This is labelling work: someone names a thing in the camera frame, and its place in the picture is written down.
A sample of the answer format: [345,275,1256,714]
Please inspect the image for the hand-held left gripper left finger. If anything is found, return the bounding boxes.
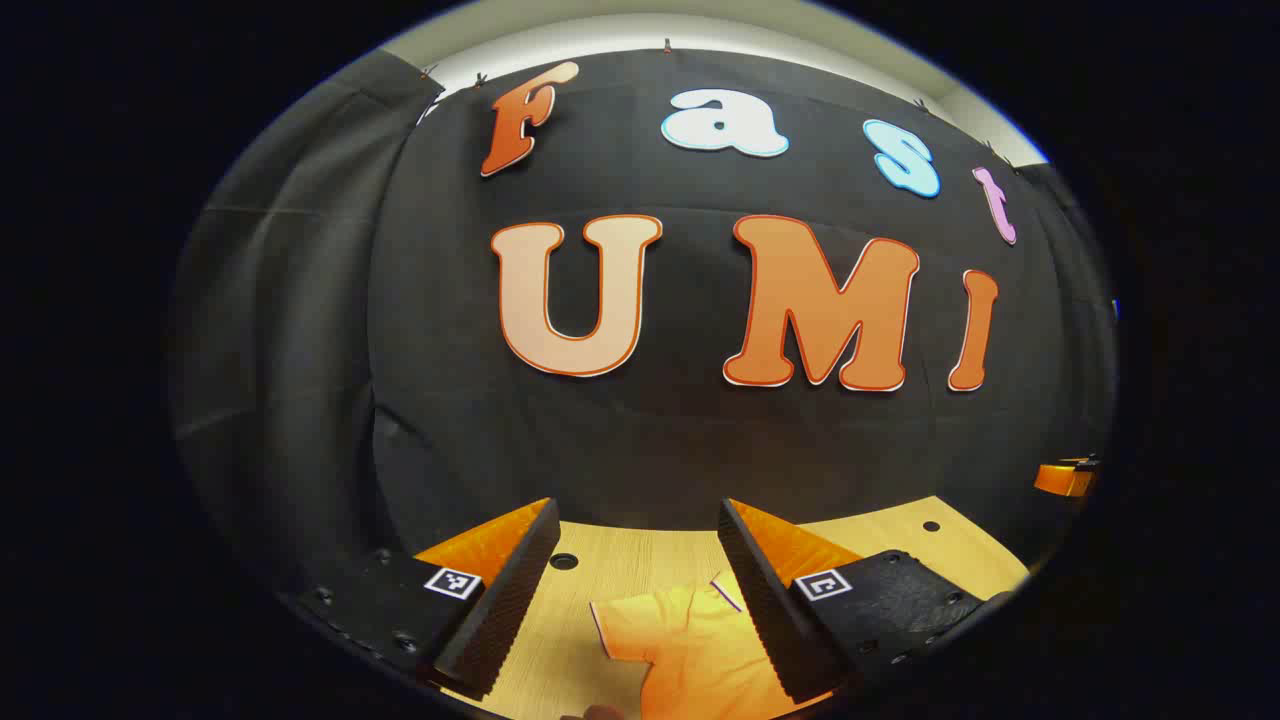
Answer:
[283,497,562,701]

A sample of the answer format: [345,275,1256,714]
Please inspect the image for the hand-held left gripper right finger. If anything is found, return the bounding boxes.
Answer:
[717,497,1031,704]

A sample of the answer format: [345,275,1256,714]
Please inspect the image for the orange T-shirt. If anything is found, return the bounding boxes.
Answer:
[588,575,801,720]

